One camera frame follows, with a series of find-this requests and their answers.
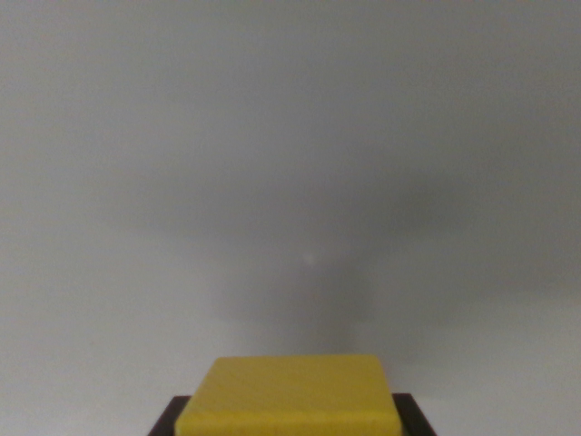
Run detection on yellow cube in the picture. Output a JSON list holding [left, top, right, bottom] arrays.
[[174, 354, 405, 436]]

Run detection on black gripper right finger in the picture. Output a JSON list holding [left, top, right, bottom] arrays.
[[391, 392, 439, 436]]

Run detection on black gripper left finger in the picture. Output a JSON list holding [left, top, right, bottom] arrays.
[[146, 395, 192, 436]]

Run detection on grey plastic bin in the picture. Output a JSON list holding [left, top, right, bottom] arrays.
[[0, 0, 581, 436]]

